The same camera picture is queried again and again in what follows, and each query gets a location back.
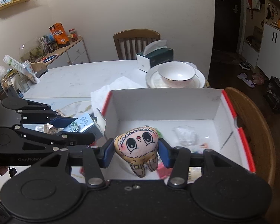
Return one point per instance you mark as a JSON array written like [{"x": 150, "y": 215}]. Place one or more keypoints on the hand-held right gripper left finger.
[{"x": 108, "y": 155}]

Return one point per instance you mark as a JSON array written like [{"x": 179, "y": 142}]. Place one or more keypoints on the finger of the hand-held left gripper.
[
  {"x": 79, "y": 138},
  {"x": 60, "y": 122}
]

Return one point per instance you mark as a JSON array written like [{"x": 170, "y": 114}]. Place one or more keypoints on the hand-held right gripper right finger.
[{"x": 164, "y": 155}]

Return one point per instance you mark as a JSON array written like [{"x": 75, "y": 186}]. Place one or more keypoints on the light blue small box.
[{"x": 86, "y": 123}]

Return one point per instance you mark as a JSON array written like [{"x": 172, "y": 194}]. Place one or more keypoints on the clear bag white contents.
[{"x": 184, "y": 135}]

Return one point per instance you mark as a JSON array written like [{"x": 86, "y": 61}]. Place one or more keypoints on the cartoon face plush doll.
[{"x": 136, "y": 144}]

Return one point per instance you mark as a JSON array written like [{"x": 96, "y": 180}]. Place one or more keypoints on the red cardboard box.
[{"x": 165, "y": 105}]

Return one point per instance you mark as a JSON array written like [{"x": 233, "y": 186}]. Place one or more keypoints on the white marble desktop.
[{"x": 84, "y": 79}]

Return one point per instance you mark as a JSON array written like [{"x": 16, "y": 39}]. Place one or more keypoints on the blue printed table mat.
[{"x": 72, "y": 106}]

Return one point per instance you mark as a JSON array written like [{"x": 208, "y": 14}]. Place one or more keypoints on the crumpled white paper sheet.
[{"x": 102, "y": 95}]

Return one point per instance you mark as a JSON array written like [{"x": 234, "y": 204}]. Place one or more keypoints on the small clear glass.
[{"x": 25, "y": 85}]

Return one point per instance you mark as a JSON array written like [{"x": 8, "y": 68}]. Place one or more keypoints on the grey folded cloth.
[{"x": 42, "y": 73}]

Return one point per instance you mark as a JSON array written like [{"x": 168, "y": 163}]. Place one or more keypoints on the glass bottle dark contents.
[{"x": 8, "y": 87}]

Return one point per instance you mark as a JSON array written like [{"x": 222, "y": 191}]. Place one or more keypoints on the blue round pad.
[{"x": 50, "y": 57}]

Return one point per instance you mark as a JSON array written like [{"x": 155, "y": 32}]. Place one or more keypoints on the white green plastic bag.
[{"x": 23, "y": 67}]

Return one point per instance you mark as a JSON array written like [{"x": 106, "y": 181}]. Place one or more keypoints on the white sideboard cabinet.
[{"x": 77, "y": 53}]

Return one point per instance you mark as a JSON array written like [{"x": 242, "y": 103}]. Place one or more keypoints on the glass terrarium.
[{"x": 32, "y": 51}]

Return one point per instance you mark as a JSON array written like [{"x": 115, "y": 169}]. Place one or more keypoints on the stack of white plates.
[{"x": 154, "y": 79}]

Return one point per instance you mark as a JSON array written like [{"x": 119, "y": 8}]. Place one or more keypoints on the white gold-rimmed bowl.
[{"x": 177, "y": 74}]

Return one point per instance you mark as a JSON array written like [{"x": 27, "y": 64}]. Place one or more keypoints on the orange snack bag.
[{"x": 59, "y": 35}]

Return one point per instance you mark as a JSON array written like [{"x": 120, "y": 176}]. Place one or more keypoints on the red-lidded jar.
[{"x": 73, "y": 35}]

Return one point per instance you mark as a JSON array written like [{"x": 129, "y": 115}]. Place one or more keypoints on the green white tissue box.
[{"x": 156, "y": 58}]

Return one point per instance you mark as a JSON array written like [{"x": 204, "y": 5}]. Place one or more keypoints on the curved-back wooden chair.
[{"x": 259, "y": 130}]

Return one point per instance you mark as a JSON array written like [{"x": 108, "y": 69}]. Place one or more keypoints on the slatted wooden dining chair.
[{"x": 136, "y": 42}]

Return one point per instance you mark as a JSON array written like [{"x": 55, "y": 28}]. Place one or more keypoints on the purple slipper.
[
  {"x": 248, "y": 82},
  {"x": 242, "y": 75}
]

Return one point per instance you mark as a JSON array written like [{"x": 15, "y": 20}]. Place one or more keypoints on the black white sneakers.
[{"x": 245, "y": 65}]

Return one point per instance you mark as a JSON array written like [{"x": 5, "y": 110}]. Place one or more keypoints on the pink slippers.
[{"x": 258, "y": 78}]

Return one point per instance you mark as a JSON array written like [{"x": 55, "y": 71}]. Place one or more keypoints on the black metal rack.
[{"x": 277, "y": 95}]

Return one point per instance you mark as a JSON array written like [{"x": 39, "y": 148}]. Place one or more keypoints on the dark wooden door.
[{"x": 226, "y": 16}]

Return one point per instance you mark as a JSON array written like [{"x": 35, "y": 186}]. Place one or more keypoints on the hanging bags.
[{"x": 255, "y": 1}]

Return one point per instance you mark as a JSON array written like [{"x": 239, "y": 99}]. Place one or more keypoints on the white wall cabinet unit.
[{"x": 274, "y": 28}]

